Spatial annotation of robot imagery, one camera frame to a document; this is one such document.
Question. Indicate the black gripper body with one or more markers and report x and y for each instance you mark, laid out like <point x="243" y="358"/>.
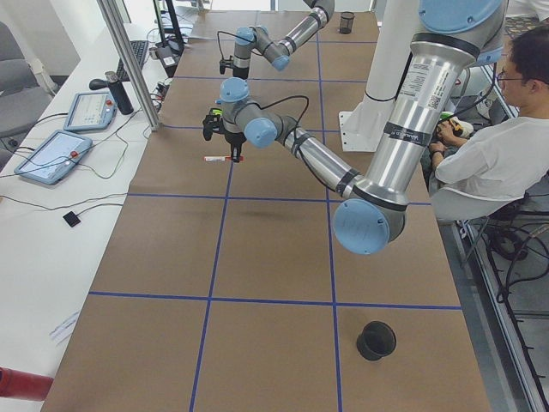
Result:
<point x="240" y="73"/>
<point x="235" y="139"/>

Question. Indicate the red white marker pen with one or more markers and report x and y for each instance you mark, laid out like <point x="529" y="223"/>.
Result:
<point x="223" y="159"/>

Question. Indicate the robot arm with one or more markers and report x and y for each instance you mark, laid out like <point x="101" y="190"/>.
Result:
<point x="276" y="51"/>
<point x="422" y="48"/>

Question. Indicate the black mesh pen cup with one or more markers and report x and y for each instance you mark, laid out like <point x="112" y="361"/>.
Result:
<point x="346" y="22"/>

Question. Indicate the black water bottle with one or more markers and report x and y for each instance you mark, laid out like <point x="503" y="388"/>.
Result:
<point x="119" y="93"/>

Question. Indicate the far blue teach pendant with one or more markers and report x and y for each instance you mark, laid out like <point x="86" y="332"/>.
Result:
<point x="92" y="111"/>

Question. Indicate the blue teach pendant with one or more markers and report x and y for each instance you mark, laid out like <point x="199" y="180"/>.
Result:
<point x="54" y="158"/>
<point x="92" y="111"/>

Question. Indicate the near blue teach pendant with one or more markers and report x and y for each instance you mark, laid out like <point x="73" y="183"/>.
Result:
<point x="54" y="158"/>

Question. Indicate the small black device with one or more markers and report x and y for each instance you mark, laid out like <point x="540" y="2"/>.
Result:
<point x="71" y="218"/>

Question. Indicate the seated person white shirt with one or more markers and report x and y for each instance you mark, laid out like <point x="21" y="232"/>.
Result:
<point x="498" y="164"/>

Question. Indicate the red cylinder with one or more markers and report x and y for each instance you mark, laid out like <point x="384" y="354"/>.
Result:
<point x="24" y="386"/>

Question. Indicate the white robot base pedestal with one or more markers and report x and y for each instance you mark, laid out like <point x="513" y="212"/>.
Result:
<point x="362" y="128"/>

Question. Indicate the aluminium frame post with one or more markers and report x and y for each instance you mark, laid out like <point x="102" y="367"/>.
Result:
<point x="115" y="24"/>

